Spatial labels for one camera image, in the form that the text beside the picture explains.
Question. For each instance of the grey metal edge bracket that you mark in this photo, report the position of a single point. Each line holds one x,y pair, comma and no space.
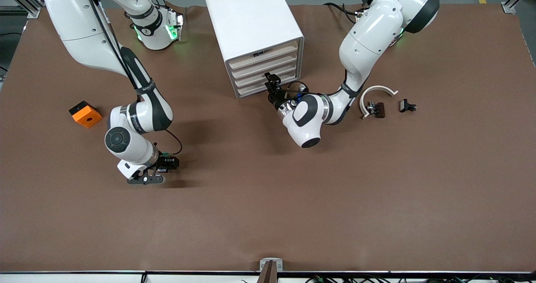
271,261

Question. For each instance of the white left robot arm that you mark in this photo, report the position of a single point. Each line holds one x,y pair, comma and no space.
377,27

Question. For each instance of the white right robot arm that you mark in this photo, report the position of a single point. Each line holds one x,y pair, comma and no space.
79,27

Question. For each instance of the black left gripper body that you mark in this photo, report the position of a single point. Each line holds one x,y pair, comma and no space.
277,98

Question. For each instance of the orange and black block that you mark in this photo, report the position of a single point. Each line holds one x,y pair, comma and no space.
88,117

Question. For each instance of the white table edge rail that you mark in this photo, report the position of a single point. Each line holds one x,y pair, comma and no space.
83,278

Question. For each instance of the dark brown small connector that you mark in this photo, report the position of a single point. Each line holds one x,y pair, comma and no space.
380,109

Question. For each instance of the small black clip part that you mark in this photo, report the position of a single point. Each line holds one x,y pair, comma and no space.
404,105

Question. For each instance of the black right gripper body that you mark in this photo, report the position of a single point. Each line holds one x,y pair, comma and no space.
163,164

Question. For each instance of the brown table cover sheet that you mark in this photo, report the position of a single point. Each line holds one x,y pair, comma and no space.
268,199

